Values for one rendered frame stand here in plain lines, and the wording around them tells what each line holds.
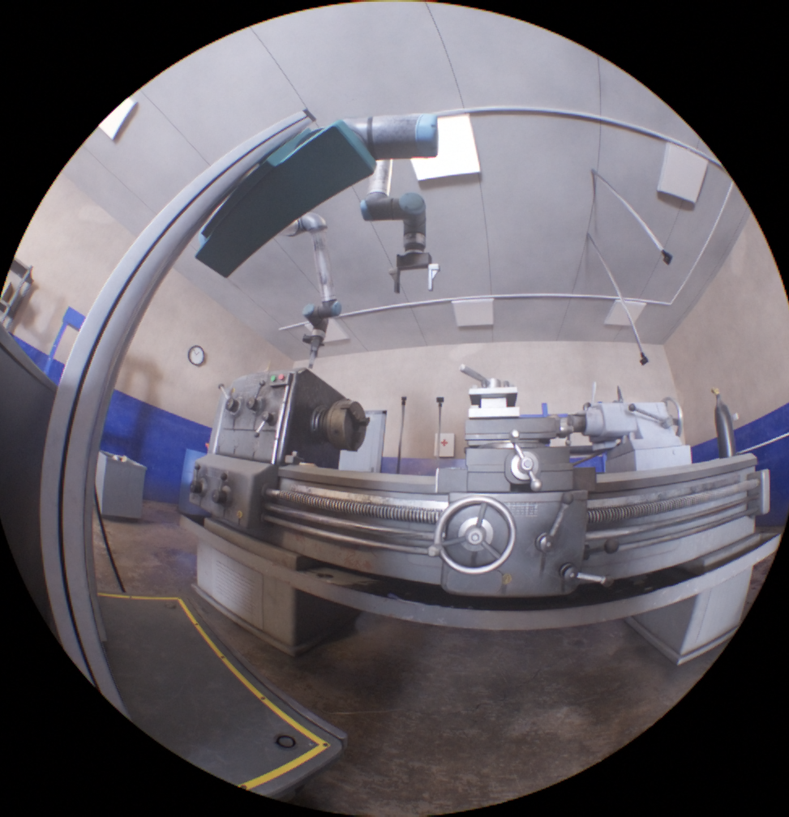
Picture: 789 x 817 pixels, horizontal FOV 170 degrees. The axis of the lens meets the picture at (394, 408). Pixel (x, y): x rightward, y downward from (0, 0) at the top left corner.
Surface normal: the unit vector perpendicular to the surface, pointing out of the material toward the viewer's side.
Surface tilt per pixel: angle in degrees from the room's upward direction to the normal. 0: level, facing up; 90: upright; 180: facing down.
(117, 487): 90
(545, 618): 90
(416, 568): 90
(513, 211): 180
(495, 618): 90
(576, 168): 180
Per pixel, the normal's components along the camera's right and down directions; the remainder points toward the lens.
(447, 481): -0.32, -0.32
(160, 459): 0.94, -0.02
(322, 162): -0.09, 0.95
